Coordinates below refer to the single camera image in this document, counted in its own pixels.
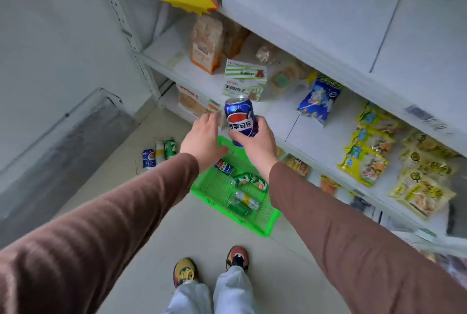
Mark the dark snack packet yellow label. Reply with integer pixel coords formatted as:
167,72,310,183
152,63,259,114
350,195,371,213

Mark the person's right leg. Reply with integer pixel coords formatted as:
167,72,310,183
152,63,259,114
213,265,260,314

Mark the blue snack bag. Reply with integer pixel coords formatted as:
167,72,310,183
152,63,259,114
296,73,345,127

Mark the person's right hand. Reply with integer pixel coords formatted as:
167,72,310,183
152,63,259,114
228,116,279,183

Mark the person's left hand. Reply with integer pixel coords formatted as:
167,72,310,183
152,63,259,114
180,112,230,174

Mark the clear pastry bag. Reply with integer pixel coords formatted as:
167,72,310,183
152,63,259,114
255,44,318,96

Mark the person's left forearm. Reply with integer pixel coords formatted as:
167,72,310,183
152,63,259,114
0,153,200,314

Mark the orange snack packet yellow label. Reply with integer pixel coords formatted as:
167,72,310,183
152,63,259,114
320,175,342,196

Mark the green plastic basket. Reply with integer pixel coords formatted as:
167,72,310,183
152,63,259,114
189,136,282,238

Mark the red right shoe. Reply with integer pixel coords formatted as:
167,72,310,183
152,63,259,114
225,245,250,273

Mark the yellow left shoe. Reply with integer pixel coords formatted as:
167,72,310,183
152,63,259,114
173,258,200,289

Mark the green white snack box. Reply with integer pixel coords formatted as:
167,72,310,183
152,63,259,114
222,59,268,102

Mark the barcode sticker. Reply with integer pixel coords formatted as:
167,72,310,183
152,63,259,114
405,105,448,131

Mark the person's right forearm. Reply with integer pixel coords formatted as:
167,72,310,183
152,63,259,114
269,162,467,314

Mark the person's left leg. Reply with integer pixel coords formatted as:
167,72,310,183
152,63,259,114
164,280,213,314

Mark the pale yellow snack bag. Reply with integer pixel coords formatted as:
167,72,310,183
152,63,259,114
388,170,457,220
404,130,460,159
399,148,459,179

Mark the person's leg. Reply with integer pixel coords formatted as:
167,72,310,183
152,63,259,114
213,265,260,314
164,280,213,314

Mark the yellow rice cracker packet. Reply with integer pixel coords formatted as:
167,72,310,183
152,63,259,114
284,154,312,179

